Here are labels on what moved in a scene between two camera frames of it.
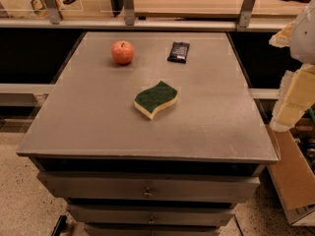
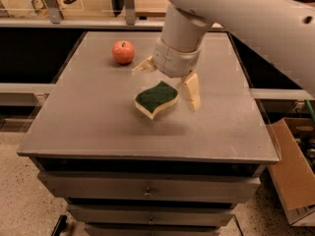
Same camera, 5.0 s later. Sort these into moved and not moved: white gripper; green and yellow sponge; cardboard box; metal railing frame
Moved: white gripper
Not moved: metal railing frame; green and yellow sponge; cardboard box
